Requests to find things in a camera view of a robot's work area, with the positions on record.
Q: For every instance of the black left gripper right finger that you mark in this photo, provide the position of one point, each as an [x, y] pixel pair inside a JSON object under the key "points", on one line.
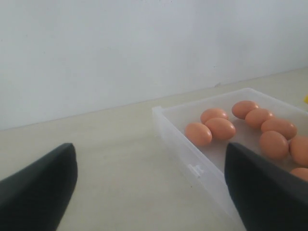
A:
{"points": [[266, 197]]}

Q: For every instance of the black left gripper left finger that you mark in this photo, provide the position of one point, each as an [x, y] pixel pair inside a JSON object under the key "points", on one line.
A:
{"points": [[36, 197]]}

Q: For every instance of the clear plastic box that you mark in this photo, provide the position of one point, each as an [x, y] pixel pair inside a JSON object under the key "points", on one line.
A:
{"points": [[204, 166]]}

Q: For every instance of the brown egg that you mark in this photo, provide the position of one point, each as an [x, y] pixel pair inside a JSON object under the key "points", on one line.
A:
{"points": [[221, 129], [282, 126], [274, 145], [213, 113], [198, 134], [242, 108], [299, 150], [257, 117], [300, 172]]}

